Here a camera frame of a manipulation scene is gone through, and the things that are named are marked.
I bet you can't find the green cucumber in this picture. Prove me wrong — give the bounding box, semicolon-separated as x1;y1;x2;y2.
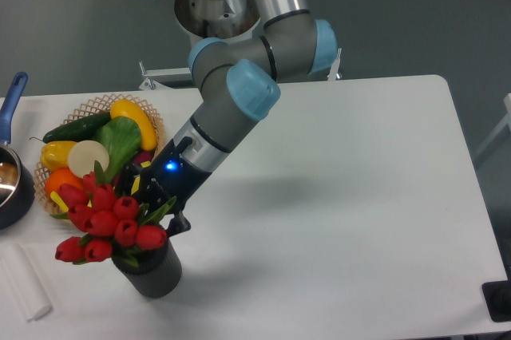
30;113;111;144

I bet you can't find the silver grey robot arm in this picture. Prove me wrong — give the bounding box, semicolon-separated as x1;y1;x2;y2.
137;0;338;236

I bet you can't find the black device at table edge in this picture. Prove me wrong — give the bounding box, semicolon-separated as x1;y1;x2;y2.
481;280;510;322

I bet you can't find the blue handled saucepan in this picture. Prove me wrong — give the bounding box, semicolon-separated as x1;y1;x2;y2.
1;72;35;229

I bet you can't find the yellow squash upper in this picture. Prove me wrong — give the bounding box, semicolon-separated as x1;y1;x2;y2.
110;99;157;151

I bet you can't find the dark grey ribbed vase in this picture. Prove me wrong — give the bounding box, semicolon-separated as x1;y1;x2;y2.
113;240;182;298

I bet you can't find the white metal base frame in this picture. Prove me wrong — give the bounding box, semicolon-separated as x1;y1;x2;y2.
138;48;343;91

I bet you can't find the green lettuce leaf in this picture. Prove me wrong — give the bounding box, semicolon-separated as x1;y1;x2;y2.
93;117;141;183

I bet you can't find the yellow squash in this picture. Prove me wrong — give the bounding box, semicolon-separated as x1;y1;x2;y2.
110;99;157;151
130;176;140;196

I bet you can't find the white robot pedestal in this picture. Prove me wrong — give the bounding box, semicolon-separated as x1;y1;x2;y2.
174;0;260;45

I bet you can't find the orange fruit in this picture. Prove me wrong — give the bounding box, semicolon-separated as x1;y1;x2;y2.
44;168;84;196

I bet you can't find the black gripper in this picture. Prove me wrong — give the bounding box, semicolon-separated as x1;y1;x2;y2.
114;138;211;238

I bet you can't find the white round onion slice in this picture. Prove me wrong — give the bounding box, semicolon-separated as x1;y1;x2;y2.
68;140;109;178

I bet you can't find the woven wicker basket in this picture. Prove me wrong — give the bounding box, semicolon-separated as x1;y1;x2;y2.
34;93;165;215

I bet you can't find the red tulip bouquet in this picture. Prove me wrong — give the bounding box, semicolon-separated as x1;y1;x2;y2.
50;172;176;271

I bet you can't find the purple eggplant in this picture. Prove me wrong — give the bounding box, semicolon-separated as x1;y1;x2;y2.
131;151;154;165

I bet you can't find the yellow squash lower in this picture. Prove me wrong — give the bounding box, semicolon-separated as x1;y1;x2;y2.
130;176;140;196

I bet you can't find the white folded cloth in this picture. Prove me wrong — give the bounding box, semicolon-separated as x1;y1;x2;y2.
1;243;53;322

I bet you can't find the yellow bell pepper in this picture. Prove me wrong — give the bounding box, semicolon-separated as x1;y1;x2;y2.
40;140;77;172

